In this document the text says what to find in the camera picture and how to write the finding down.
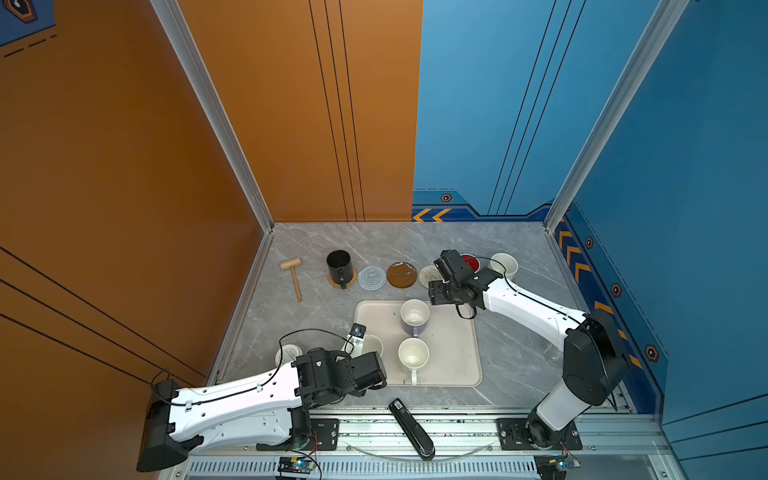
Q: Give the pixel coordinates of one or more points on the white woven round coaster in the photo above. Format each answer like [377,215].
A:
[428,274]

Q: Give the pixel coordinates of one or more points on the black handheld scanner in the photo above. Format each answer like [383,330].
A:
[414,432]

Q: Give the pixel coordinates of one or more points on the light blue mug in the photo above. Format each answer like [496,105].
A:
[372,344]

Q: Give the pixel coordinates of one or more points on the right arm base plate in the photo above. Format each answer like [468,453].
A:
[510,433]

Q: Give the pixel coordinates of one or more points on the circuit board right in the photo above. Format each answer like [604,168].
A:
[555,468]

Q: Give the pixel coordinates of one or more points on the beige serving tray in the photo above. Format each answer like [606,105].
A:
[454,354]

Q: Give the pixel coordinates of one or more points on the white round lid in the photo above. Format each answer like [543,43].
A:
[287,353]

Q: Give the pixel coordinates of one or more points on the black mug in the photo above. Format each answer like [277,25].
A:
[339,265]

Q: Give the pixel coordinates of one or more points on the clear glass round coaster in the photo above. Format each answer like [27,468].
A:
[372,278]

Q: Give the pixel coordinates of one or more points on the aluminium corner post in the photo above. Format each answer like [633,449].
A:
[176,29]
[652,40]

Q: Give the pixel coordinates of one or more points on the aluminium corner post left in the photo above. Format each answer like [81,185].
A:
[176,29]

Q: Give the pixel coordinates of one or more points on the red mug white handle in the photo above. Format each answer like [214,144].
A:
[472,262]

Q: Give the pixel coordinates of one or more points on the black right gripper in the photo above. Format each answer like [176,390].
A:
[435,294]

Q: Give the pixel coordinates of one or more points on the small wooden mallet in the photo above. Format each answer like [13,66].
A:
[292,265]

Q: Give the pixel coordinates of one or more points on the glossy brown round coaster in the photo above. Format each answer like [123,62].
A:
[402,275]

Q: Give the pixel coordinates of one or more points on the aluminium front rail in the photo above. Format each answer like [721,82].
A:
[457,432]

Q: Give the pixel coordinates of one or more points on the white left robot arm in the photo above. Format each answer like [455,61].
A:
[269,409]

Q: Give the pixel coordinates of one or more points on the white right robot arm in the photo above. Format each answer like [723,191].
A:
[595,358]

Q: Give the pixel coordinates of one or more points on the aluminium corner post right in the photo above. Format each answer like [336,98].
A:
[652,40]

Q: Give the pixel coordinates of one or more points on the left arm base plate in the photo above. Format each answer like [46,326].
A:
[318,435]

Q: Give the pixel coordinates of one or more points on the woven rattan round coaster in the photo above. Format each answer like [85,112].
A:
[351,282]

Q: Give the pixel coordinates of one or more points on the green circuit board left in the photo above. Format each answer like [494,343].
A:
[296,467]

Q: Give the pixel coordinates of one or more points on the purple mug white inside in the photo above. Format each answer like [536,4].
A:
[414,315]

